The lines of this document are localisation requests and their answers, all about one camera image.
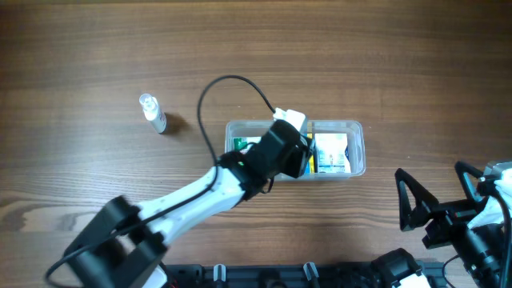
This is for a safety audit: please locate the left black cable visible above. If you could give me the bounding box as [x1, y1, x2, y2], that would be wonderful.
[44, 74, 277, 288]

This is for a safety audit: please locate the white medicine box in container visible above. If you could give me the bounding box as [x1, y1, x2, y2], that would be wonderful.
[314, 133, 351, 174]

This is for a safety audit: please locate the clear plastic container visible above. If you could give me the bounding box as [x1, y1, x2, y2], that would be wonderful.
[225, 120, 366, 181]

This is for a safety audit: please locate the black cable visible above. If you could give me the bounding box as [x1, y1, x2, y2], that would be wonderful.
[442, 187, 512, 288]
[44, 74, 277, 288]

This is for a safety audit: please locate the right black cable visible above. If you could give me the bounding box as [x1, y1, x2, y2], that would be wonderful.
[442, 187, 512, 288]

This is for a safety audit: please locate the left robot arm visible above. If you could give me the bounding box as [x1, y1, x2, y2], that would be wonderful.
[63, 120, 314, 287]

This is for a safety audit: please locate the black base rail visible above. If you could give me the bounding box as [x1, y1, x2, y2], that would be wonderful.
[143, 258, 447, 288]

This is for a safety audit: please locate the white green Panadol box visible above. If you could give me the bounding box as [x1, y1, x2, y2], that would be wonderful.
[233, 137, 261, 154]

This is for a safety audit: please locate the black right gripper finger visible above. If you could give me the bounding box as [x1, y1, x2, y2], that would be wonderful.
[394, 168, 439, 231]
[454, 161, 484, 202]

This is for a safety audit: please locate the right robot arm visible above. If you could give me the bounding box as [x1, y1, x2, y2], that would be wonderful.
[394, 161, 511, 287]

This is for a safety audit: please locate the blue VapoDrops box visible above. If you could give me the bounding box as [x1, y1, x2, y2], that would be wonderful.
[305, 133, 317, 174]

